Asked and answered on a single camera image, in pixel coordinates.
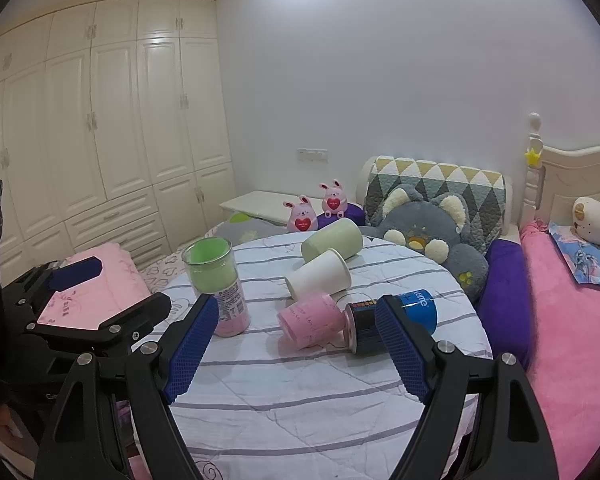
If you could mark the triangle patterned quilted cover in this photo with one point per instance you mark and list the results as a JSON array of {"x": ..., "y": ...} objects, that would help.
[{"x": 445, "y": 185}]

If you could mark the pink bunny plush toy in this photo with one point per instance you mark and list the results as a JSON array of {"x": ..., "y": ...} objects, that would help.
[
  {"x": 301, "y": 215},
  {"x": 334, "y": 200}
]

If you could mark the blue printed pillow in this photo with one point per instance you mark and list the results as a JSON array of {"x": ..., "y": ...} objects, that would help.
[{"x": 587, "y": 262}]

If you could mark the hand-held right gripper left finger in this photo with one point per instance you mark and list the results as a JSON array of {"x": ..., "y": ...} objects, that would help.
[{"x": 187, "y": 355}]

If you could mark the yellow star ornament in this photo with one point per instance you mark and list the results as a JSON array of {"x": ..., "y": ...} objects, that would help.
[{"x": 532, "y": 156}]

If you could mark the pink quilted blanket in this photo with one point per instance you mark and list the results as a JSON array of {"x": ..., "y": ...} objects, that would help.
[{"x": 105, "y": 275}]

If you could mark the blue printed can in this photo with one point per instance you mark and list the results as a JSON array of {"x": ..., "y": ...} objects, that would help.
[{"x": 362, "y": 330}]

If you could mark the white paper cup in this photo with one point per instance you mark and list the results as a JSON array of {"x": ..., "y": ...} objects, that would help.
[{"x": 317, "y": 277}]

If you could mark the cream wardrobe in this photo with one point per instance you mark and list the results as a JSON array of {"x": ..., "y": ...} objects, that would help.
[{"x": 115, "y": 135}]

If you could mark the purple cushion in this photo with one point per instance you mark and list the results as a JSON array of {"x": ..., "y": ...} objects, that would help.
[{"x": 350, "y": 215}]

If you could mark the cream bed headboard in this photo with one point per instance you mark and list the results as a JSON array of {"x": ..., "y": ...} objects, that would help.
[{"x": 570, "y": 180}]

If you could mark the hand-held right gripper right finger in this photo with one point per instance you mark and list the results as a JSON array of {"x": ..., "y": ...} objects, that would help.
[{"x": 405, "y": 357}]

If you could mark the white dog plush toy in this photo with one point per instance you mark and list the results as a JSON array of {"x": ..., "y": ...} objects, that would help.
[{"x": 597, "y": 222}]

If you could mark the pink fleece blanket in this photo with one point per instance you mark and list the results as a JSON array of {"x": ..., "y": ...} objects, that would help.
[{"x": 570, "y": 350}]

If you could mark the grey cat plush toy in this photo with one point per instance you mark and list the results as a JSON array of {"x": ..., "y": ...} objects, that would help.
[{"x": 425, "y": 240}]

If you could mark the white wall switch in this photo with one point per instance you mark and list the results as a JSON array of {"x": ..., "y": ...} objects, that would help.
[{"x": 312, "y": 154}]

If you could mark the purple blanket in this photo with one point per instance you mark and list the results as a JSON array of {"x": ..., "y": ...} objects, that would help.
[{"x": 505, "y": 285}]

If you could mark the pale green cup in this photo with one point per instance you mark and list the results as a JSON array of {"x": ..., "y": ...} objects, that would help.
[{"x": 332, "y": 240}]

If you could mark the round table striped cloth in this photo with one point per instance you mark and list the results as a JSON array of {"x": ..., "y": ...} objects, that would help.
[{"x": 280, "y": 400}]

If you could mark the small white table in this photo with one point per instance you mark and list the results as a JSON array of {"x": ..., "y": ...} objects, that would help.
[{"x": 257, "y": 205}]

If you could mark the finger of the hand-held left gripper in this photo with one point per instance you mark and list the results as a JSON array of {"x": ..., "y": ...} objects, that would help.
[
  {"x": 75, "y": 272},
  {"x": 125, "y": 321}
]

